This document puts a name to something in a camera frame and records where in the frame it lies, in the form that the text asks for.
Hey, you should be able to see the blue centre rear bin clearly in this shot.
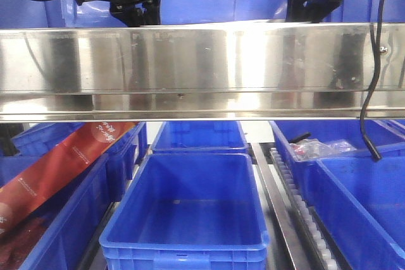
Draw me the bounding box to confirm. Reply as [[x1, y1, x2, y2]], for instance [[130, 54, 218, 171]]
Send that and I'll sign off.
[[151, 121, 248, 154]]

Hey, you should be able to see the blue bin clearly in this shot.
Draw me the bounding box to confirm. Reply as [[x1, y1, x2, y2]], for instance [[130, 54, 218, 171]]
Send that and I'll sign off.
[[269, 120, 404, 205], [313, 156, 404, 269], [151, 121, 248, 154], [0, 152, 111, 270], [99, 154, 270, 269], [11, 122, 147, 204]]

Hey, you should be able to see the clear plastic bag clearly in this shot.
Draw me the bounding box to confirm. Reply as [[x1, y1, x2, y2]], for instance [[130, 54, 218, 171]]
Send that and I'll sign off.
[[290, 138, 357, 161]]

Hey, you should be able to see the blue left rear bin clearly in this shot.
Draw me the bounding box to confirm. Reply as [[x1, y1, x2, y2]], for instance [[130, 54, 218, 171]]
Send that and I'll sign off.
[[11, 122, 147, 204]]

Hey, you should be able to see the blue right rear bin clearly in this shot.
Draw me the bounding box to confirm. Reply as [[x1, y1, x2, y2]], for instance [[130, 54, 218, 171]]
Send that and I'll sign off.
[[269, 120, 404, 205]]

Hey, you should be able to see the blue right front bin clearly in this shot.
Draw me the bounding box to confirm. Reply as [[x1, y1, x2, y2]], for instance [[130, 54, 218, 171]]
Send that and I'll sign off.
[[313, 156, 404, 269]]

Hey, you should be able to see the blue centre front bin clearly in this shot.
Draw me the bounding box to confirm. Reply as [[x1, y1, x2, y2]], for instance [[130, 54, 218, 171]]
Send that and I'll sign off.
[[99, 154, 270, 269]]

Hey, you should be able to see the red paper package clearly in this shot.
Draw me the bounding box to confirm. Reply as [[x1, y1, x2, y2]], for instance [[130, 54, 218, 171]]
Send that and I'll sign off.
[[1, 121, 138, 237]]

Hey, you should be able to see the white roller track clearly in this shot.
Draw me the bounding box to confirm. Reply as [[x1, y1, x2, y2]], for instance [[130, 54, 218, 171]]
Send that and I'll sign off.
[[270, 148, 341, 269]]

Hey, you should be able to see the blue left front bin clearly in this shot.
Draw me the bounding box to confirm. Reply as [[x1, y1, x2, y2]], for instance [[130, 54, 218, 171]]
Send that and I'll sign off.
[[0, 152, 111, 270]]

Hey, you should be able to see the stainless steel shelf rail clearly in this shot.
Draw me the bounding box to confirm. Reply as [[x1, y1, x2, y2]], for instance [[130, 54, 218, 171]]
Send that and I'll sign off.
[[0, 20, 405, 124]]

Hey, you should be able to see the black hanging cable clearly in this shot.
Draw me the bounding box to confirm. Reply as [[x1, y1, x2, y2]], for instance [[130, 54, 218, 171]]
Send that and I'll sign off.
[[359, 0, 405, 161]]

